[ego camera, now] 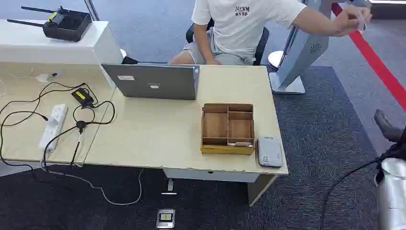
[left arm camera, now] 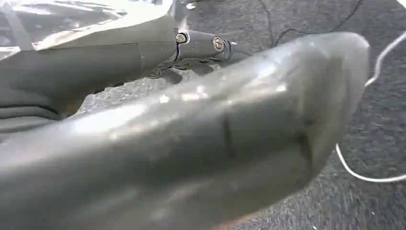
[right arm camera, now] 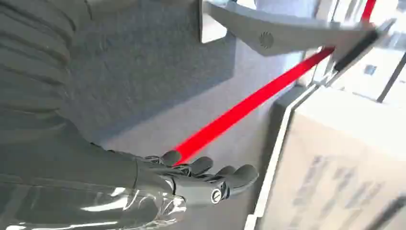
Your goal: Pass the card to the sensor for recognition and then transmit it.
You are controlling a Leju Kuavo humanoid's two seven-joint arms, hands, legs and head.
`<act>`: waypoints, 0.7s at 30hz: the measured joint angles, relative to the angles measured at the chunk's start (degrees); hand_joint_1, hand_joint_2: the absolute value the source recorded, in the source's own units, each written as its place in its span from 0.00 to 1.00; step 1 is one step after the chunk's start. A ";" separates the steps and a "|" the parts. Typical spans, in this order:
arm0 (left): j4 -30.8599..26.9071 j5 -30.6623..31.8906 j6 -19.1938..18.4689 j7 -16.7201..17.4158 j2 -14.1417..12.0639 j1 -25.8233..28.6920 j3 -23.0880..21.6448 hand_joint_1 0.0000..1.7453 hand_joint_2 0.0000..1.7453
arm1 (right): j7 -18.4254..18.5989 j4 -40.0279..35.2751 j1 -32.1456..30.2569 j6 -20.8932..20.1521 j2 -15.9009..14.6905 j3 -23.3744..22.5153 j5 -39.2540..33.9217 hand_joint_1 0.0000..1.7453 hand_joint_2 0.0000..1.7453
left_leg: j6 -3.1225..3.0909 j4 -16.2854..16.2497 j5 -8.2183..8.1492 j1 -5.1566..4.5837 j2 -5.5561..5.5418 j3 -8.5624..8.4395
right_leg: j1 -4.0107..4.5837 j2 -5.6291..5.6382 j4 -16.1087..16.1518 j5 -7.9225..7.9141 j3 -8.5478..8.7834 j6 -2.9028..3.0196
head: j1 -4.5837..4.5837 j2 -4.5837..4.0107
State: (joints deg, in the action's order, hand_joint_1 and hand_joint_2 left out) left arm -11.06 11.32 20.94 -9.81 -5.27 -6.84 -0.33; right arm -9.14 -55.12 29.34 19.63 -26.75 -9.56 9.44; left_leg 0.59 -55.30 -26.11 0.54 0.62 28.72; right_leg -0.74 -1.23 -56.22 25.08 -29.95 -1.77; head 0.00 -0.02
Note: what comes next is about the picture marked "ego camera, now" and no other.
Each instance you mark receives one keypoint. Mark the person's right hand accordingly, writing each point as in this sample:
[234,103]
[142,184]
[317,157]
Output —
[213,62]

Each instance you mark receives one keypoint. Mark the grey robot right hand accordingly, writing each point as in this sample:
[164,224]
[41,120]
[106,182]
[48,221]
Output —
[387,127]

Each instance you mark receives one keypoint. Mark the person's left hand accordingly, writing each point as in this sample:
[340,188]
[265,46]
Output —
[352,19]

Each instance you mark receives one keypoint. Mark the wooden compartment box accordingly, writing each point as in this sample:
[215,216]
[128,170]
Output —
[226,150]

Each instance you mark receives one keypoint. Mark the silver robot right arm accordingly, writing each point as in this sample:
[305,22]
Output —
[391,196]

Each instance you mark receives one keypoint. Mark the person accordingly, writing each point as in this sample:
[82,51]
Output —
[238,28]

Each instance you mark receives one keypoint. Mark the black office chair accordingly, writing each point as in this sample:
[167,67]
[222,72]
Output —
[262,44]

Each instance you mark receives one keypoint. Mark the grey kiosk stand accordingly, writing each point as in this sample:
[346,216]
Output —
[301,47]

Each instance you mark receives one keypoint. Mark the grey laptop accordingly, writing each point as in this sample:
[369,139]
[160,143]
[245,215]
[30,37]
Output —
[155,82]

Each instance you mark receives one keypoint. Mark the round silver base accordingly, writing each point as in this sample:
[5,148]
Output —
[274,59]

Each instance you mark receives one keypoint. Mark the pale card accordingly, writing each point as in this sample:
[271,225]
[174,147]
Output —
[241,144]

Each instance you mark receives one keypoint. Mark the grey card reader device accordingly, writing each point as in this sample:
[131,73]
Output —
[269,152]

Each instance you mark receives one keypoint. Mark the white desk drawer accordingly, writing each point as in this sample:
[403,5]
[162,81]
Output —
[206,175]

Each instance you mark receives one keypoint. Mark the grey metal pole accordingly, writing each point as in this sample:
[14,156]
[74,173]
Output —
[92,11]

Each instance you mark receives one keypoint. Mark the black power adapter yellow label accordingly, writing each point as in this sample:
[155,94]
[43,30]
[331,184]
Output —
[82,96]

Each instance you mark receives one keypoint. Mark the pale desk leg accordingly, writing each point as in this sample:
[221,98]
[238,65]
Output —
[258,190]

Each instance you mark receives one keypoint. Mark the black remote controller with antennas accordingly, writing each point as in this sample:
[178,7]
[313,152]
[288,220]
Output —
[66,27]

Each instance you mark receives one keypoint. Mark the silver floor socket box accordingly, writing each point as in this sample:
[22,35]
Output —
[165,218]

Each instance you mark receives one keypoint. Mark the white cabinet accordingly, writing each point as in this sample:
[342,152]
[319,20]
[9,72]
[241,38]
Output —
[47,47]

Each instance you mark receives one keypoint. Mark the white charger plug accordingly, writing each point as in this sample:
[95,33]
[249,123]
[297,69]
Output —
[43,77]

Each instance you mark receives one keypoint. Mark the white power strip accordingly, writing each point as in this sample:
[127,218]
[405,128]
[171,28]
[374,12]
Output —
[54,125]

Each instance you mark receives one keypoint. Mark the white desk foot bracket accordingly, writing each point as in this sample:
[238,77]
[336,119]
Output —
[170,185]

